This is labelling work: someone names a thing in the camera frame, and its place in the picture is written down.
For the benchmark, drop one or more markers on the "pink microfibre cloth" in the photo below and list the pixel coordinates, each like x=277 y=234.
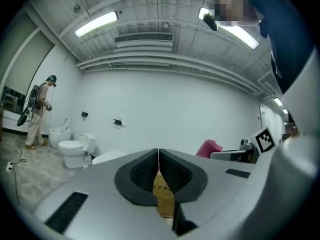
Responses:
x=208 y=147

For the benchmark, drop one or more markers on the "white toilet with tank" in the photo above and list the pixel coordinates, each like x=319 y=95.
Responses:
x=75 y=149

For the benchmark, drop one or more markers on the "round ceiling detector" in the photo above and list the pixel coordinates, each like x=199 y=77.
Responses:
x=76 y=8

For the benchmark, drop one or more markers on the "black head-worn camera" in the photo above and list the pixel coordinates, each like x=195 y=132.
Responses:
x=210 y=21

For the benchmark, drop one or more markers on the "black green shoulder bag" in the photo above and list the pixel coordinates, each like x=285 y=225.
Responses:
x=22 y=117

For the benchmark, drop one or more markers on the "person's dark shirt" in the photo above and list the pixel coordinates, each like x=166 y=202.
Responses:
x=282 y=34

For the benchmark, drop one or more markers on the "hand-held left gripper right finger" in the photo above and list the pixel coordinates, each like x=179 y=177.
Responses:
x=220 y=179

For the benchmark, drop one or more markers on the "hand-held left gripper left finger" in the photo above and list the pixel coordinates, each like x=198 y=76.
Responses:
x=100 y=179

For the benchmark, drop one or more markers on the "person's head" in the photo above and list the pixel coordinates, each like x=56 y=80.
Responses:
x=232 y=4

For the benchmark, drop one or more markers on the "grey backpack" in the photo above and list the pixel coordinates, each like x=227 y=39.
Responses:
x=33 y=96

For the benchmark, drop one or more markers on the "large cardboard box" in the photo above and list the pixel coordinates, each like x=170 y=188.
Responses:
x=163 y=199

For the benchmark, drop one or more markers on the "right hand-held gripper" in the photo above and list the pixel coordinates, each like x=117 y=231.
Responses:
x=265 y=141

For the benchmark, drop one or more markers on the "small ceiling light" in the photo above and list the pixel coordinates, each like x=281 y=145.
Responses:
x=278 y=101
x=285 y=111

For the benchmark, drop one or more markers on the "long ceiling light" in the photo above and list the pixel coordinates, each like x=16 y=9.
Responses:
x=240 y=35
x=97 y=22

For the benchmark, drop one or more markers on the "white ceiling air vent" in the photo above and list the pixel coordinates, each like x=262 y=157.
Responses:
x=143 y=40

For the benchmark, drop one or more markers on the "black wall-mounted holder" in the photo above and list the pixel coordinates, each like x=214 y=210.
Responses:
x=117 y=121
x=84 y=114

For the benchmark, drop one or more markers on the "white door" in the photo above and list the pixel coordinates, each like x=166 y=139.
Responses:
x=264 y=124

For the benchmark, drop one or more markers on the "white power strip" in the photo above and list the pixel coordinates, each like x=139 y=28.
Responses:
x=9 y=165

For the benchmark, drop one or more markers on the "white low cabinet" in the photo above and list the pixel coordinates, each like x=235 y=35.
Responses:
x=13 y=122

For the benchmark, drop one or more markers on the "framed dark picture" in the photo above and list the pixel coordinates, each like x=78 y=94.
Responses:
x=12 y=100

